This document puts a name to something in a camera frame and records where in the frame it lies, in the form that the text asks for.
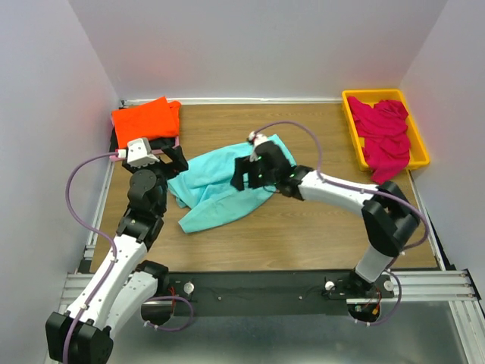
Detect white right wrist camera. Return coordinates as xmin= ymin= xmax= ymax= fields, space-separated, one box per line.
xmin=248 ymin=131 xmax=268 ymax=162

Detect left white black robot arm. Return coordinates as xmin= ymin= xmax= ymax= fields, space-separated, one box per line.
xmin=45 ymin=140 xmax=188 ymax=363

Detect orange folded t shirt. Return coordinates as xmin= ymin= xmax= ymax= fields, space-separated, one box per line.
xmin=111 ymin=96 xmax=181 ymax=148

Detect aluminium frame rail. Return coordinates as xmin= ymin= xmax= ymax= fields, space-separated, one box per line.
xmin=60 ymin=271 xmax=479 ymax=306

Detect teal t shirt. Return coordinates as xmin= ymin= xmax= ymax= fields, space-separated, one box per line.
xmin=168 ymin=143 xmax=276 ymax=234

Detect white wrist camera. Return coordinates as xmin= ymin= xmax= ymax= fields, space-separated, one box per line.
xmin=248 ymin=131 xmax=268 ymax=162
xmin=127 ymin=137 xmax=160 ymax=168

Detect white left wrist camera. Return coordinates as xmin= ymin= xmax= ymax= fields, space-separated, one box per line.
xmin=127 ymin=137 xmax=160 ymax=168

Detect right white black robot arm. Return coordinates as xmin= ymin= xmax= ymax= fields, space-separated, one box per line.
xmin=230 ymin=136 xmax=423 ymax=297

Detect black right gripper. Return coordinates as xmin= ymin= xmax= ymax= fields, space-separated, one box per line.
xmin=230 ymin=152 xmax=279 ymax=189

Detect yellow plastic bin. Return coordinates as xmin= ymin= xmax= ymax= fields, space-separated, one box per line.
xmin=341 ymin=89 xmax=430 ymax=171

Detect black folded t shirt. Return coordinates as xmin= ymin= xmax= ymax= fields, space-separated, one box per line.
xmin=109 ymin=128 xmax=179 ymax=152

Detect pink folded t shirt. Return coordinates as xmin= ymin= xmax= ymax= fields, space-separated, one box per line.
xmin=108 ymin=136 xmax=180 ymax=162

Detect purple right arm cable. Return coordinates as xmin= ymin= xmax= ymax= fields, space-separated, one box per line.
xmin=252 ymin=121 xmax=430 ymax=259

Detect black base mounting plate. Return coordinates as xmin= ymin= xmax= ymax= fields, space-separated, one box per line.
xmin=124 ymin=268 xmax=397 ymax=327

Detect magenta crumpled t shirt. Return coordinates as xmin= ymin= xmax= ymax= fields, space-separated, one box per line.
xmin=348 ymin=96 xmax=411 ymax=184

